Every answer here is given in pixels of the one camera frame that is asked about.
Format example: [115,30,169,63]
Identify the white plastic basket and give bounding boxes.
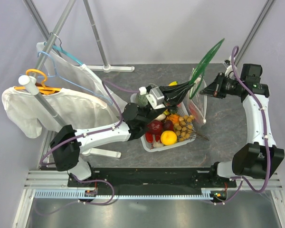
[140,102,195,152]

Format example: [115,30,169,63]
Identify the white radish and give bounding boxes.
[155,114,166,121]

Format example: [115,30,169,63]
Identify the red chili pepper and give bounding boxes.
[189,104,200,119]

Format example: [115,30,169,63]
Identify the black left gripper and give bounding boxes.
[142,81,195,126]

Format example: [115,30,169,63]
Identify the light blue hanger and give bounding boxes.
[37,51,114,107]

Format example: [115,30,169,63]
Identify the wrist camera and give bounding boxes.
[223,56,234,78]
[146,87,165,109]

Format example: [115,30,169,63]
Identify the white garlic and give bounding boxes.
[152,138,164,148]

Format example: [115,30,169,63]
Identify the teal hanger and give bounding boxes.
[45,45,87,67]

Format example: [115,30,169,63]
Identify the green cantaloupe melon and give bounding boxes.
[135,93,148,107]

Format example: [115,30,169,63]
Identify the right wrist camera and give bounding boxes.
[223,56,234,78]

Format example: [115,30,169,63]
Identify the dark red beet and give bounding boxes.
[163,120,174,131]

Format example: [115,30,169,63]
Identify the metal clothes rack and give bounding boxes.
[22,0,135,159]

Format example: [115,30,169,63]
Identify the orange hanger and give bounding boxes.
[14,68,61,95]

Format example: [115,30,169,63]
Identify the white cable tray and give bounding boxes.
[34,189,213,200]

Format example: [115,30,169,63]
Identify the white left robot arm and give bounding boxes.
[49,82,193,187]

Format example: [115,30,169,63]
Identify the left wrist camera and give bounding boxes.
[146,87,165,109]

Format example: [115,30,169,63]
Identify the brown longan bunch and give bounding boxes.
[174,115,209,142]

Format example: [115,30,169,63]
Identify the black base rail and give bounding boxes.
[67,166,237,195]

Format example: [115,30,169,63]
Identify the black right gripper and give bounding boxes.
[200,73,244,99]

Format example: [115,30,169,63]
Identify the green scallion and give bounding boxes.
[189,38,225,86]

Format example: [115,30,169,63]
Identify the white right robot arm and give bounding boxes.
[200,61,285,187]

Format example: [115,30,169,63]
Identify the orange fruit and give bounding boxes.
[161,131,177,145]

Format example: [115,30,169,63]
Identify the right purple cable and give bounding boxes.
[201,45,270,206]

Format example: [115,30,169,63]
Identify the white shirt on orange hanger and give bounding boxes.
[1,85,114,138]

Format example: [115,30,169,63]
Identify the yellow banana bunch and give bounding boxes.
[169,81,178,86]

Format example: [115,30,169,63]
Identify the clear polka dot zip bag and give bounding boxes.
[184,74,207,128]

